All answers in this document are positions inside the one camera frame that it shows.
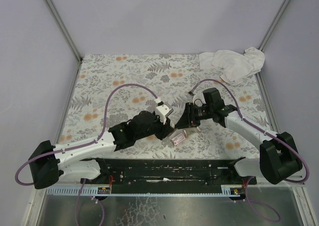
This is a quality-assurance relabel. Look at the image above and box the red white staple box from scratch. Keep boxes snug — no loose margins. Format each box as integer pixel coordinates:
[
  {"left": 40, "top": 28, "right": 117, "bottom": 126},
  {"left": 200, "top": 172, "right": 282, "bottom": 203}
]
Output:
[{"left": 171, "top": 133, "right": 186, "bottom": 146}]

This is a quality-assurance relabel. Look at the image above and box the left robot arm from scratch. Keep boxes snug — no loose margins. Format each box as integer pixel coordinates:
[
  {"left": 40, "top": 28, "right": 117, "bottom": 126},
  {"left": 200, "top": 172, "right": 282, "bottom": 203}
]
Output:
[{"left": 29, "top": 107, "right": 174, "bottom": 189}]

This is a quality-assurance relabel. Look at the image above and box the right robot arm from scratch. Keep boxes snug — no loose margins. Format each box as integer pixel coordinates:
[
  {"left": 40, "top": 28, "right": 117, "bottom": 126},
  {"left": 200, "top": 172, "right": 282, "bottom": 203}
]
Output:
[{"left": 175, "top": 88, "right": 303, "bottom": 184}]

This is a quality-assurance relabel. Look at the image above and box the white crumpled cloth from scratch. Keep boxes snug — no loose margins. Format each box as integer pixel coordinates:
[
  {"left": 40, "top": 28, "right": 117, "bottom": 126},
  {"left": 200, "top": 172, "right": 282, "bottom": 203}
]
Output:
[{"left": 199, "top": 47, "right": 265, "bottom": 86}]

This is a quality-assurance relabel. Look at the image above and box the floral patterned table mat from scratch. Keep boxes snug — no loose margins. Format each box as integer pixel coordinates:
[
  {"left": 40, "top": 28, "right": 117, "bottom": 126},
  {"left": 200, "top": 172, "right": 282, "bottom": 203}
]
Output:
[{"left": 59, "top": 54, "right": 269, "bottom": 159}]

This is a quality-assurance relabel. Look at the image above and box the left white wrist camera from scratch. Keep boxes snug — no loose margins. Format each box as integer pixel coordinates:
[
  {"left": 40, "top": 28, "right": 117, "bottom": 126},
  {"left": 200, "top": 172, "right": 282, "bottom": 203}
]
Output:
[{"left": 155, "top": 97, "right": 173, "bottom": 125}]

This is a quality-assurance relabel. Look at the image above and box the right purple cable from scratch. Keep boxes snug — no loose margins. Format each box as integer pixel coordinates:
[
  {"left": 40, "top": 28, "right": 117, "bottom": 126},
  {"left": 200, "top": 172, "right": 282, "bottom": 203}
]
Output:
[{"left": 189, "top": 79, "right": 311, "bottom": 183}]

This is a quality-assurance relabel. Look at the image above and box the purple cable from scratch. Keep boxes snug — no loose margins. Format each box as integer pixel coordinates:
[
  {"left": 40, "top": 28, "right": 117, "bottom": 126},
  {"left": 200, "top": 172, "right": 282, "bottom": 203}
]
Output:
[
  {"left": 189, "top": 79, "right": 311, "bottom": 183},
  {"left": 14, "top": 83, "right": 162, "bottom": 186}
]

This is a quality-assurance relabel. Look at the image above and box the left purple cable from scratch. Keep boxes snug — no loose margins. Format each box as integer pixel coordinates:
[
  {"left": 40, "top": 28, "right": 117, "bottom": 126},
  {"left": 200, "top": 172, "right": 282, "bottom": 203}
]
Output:
[{"left": 14, "top": 83, "right": 162, "bottom": 186}]

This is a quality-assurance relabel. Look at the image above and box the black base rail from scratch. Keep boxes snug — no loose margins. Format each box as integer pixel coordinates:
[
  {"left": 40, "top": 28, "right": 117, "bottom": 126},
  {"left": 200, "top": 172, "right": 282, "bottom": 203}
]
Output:
[{"left": 59, "top": 158, "right": 258, "bottom": 187}]

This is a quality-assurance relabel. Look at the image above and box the white cable duct strip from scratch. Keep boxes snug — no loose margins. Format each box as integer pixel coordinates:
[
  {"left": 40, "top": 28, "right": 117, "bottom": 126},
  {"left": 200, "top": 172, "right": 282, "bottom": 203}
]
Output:
[{"left": 46, "top": 182, "right": 244, "bottom": 197}]

